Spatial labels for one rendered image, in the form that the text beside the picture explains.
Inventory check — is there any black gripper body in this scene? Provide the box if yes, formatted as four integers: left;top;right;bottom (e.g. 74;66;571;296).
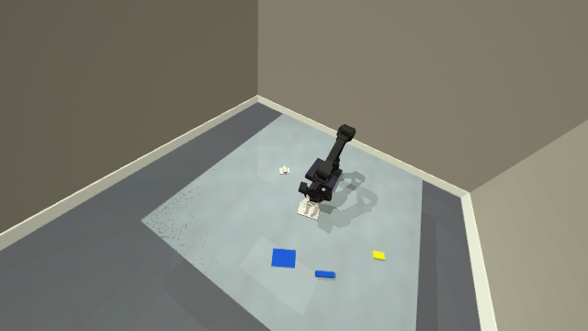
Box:
299;182;333;201

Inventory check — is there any yellow rectangular block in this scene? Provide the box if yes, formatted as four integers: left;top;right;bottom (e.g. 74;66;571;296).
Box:
372;250;385;260

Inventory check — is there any blue rectangular bar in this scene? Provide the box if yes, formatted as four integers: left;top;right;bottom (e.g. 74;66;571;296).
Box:
315;270;335;278

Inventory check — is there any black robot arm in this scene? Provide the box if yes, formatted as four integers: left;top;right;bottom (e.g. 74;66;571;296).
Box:
307;124;356;203

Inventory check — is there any blue flat rectangular plate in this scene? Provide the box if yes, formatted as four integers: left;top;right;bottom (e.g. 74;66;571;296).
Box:
271;248;296;268

